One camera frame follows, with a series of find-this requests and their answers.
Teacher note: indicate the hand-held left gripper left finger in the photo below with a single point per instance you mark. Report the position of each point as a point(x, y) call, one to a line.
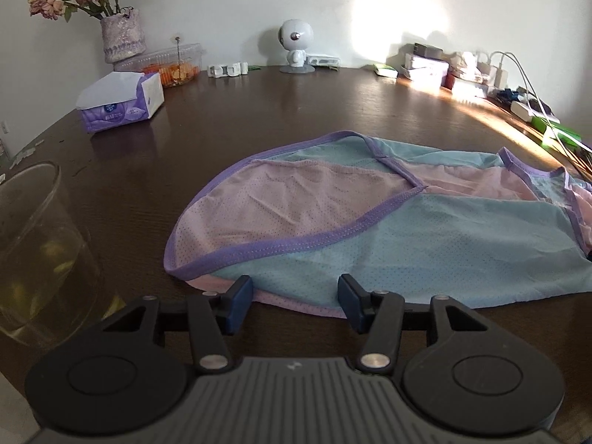
point(240, 300)

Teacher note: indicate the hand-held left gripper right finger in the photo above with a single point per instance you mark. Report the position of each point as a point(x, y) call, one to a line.
point(349, 300)

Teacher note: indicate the pink and blue mesh vest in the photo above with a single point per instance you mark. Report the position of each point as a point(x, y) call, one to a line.
point(370, 222)

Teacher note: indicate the clear glass of tea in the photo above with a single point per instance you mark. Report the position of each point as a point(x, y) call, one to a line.
point(41, 259)

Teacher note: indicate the purple tissue pack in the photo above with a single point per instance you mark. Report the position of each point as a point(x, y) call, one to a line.
point(115, 111)

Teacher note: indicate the white plastic buckle device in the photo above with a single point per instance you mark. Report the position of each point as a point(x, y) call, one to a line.
point(226, 70)

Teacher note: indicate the green tissue pack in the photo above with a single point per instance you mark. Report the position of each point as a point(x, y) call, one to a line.
point(384, 71)

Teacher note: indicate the floral tin box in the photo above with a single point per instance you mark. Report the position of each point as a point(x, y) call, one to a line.
point(423, 71)

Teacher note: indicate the clear container with orange food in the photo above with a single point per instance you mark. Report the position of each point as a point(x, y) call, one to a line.
point(175, 67)

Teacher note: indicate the red and green box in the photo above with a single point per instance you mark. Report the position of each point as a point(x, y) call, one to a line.
point(467, 88)

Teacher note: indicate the white power bank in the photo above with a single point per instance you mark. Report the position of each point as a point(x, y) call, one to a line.
point(525, 110)

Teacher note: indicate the dark grey metal box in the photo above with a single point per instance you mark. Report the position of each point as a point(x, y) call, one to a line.
point(428, 50)

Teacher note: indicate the crumpled white tissue bag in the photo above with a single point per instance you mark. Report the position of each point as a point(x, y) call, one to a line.
point(465, 61)

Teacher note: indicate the textured purple-white vase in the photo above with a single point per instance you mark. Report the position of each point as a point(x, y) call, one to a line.
point(122, 37)

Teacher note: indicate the white robot-shaped camera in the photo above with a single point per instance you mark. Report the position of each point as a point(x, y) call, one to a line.
point(296, 39)

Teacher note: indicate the white wall charger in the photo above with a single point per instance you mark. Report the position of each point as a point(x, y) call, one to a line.
point(501, 77)
point(485, 68)

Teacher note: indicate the white wall socket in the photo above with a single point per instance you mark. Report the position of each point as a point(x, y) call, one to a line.
point(3, 127)

